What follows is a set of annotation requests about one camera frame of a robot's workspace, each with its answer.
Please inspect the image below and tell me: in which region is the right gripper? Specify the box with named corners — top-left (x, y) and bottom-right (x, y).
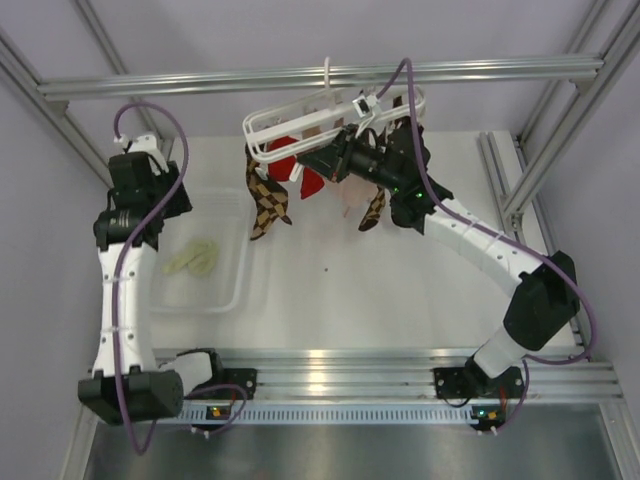
top-left (298, 124), bottom-right (404, 194)

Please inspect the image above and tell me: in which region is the white clip sock hanger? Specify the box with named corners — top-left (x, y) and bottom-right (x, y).
top-left (242, 58), bottom-right (425, 164)

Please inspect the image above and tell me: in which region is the pale green sock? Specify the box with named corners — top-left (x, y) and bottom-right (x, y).
top-left (162, 240), bottom-right (197, 275)
top-left (186, 240), bottom-right (219, 277)

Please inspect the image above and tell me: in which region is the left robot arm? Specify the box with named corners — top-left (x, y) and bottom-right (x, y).
top-left (77, 151), bottom-right (226, 425)

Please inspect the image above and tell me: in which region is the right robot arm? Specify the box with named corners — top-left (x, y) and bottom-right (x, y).
top-left (299, 121), bottom-right (580, 397)

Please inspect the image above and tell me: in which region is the red sock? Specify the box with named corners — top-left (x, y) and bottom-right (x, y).
top-left (267, 136), bottom-right (297, 182)
top-left (300, 167), bottom-right (325, 200)

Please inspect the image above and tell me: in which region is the pink mesh garment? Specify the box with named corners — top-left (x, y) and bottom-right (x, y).
top-left (327, 175), bottom-right (378, 217)

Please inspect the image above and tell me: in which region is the brown checkered sock left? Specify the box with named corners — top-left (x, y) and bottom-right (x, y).
top-left (244, 146), bottom-right (292, 241)

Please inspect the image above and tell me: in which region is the brown checkered sock right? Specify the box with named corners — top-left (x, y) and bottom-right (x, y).
top-left (358, 188), bottom-right (386, 232)

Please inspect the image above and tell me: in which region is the dark brown checkered sock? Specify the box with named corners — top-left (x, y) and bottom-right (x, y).
top-left (383, 114), bottom-right (413, 154)

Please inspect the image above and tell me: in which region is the aluminium top crossbar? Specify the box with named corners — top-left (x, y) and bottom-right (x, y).
top-left (37, 54), bottom-right (604, 101)

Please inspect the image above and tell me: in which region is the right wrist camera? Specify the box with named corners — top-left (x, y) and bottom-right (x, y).
top-left (352, 94), bottom-right (383, 120)

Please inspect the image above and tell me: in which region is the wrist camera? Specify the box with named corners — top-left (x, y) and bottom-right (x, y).
top-left (352, 94), bottom-right (383, 120)
top-left (114, 133), bottom-right (165, 163)

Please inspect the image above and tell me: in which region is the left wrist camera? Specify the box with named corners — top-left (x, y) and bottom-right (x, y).
top-left (114, 133), bottom-right (165, 163)

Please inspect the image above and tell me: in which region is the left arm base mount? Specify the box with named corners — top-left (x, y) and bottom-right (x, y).
top-left (218, 368), bottom-right (258, 400)

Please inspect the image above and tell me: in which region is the slotted cable duct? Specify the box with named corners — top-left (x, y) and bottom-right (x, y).
top-left (176, 401), bottom-right (504, 426)

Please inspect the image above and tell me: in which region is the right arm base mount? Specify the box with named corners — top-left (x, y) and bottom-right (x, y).
top-left (433, 367), bottom-right (473, 407)

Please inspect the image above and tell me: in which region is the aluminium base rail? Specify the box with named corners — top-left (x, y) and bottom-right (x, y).
top-left (79, 344), bottom-right (626, 401)

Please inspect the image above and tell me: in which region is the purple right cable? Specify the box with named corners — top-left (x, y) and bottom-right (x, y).
top-left (374, 57), bottom-right (599, 364)

